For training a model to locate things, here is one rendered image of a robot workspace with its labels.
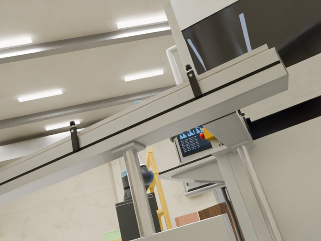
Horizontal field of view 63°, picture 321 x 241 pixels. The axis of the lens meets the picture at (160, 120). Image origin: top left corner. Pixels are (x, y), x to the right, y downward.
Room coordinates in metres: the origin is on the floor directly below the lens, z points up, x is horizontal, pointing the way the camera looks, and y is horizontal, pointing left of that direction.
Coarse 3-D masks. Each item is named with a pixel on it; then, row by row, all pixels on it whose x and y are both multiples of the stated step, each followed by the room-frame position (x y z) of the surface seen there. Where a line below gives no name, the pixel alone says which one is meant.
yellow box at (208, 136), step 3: (204, 129) 1.47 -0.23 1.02; (204, 132) 1.47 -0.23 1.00; (207, 132) 1.46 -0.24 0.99; (204, 135) 1.47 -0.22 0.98; (207, 135) 1.46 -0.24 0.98; (210, 135) 1.46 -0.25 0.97; (213, 135) 1.45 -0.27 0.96; (207, 138) 1.47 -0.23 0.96; (210, 138) 1.48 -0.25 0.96; (213, 138) 1.49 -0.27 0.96; (216, 138) 1.52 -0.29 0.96
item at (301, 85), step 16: (176, 0) 1.52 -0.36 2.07; (192, 0) 1.48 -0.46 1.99; (208, 0) 1.45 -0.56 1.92; (224, 0) 1.42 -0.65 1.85; (176, 16) 1.53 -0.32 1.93; (192, 16) 1.50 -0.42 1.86; (208, 16) 1.47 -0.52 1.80; (304, 64) 1.34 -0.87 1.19; (320, 64) 1.32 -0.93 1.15; (304, 80) 1.36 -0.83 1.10; (320, 80) 1.34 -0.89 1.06; (272, 96) 1.42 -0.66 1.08; (288, 96) 1.39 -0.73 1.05; (304, 96) 1.37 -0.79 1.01; (256, 112) 1.45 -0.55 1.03; (272, 112) 1.43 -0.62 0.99
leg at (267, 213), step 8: (240, 144) 1.27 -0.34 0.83; (248, 144) 1.32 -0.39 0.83; (240, 152) 1.30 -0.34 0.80; (248, 152) 1.30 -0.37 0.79; (248, 160) 1.29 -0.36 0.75; (248, 168) 1.29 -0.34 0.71; (248, 176) 1.30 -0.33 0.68; (256, 176) 1.29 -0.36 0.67; (256, 184) 1.29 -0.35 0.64; (256, 192) 1.30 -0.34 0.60; (264, 192) 1.30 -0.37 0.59; (264, 200) 1.29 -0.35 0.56; (264, 208) 1.29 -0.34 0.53; (264, 216) 1.30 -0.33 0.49; (272, 216) 1.29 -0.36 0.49; (272, 224) 1.29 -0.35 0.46; (272, 232) 1.30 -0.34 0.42; (280, 232) 1.30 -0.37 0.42; (272, 240) 1.31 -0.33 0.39; (280, 240) 1.29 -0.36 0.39
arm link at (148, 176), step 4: (140, 160) 1.99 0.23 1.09; (140, 164) 1.96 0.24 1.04; (144, 164) 1.97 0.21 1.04; (144, 168) 1.95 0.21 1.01; (144, 172) 1.93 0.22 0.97; (148, 172) 1.96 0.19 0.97; (152, 172) 2.00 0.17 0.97; (144, 176) 1.92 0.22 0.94; (148, 176) 1.95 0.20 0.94; (152, 176) 1.99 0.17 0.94; (144, 180) 1.93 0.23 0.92; (148, 180) 1.96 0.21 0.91; (152, 180) 2.00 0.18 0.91; (148, 184) 2.01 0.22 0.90
